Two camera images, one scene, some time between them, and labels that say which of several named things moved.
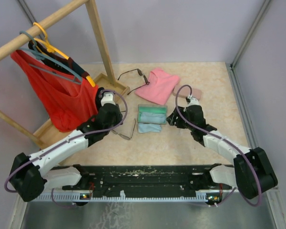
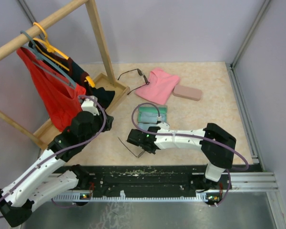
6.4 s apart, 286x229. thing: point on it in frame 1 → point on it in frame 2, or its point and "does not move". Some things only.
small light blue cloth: (146, 128) does not move
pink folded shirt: (160, 88) does not move
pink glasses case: (185, 91) does not move
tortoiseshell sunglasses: (140, 73) does not move
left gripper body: (117, 118) → (107, 126)
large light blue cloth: (153, 117) does not move
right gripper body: (179, 122) → (153, 151)
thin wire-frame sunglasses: (123, 136) → (139, 155)
